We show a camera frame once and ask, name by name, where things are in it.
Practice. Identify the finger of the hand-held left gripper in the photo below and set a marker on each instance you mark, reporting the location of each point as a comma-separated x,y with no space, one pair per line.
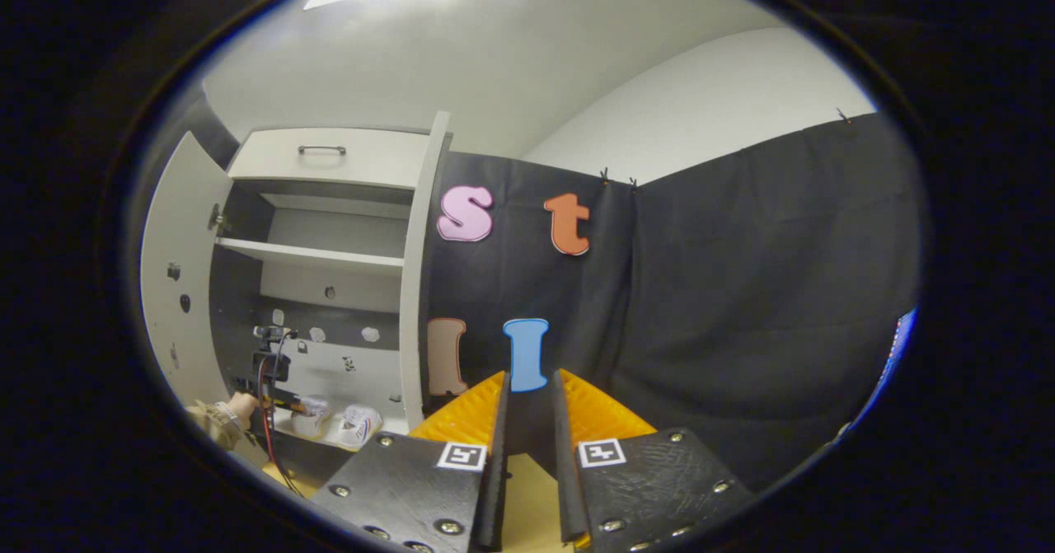
290,405

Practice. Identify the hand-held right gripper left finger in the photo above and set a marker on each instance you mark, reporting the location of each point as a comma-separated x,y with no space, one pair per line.
499,470

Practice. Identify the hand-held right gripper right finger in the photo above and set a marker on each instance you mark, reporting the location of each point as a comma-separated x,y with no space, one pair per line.
565,470

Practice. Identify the white shoe cabinet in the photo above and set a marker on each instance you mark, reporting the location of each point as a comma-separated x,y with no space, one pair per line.
330,281

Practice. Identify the white cabinet door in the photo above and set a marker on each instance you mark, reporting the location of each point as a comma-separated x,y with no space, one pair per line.
177,240
416,289

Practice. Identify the white cabinet shelf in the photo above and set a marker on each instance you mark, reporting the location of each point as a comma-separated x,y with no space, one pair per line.
330,256

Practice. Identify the white cabinet drawer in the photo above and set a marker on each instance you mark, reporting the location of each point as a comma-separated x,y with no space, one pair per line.
371,161

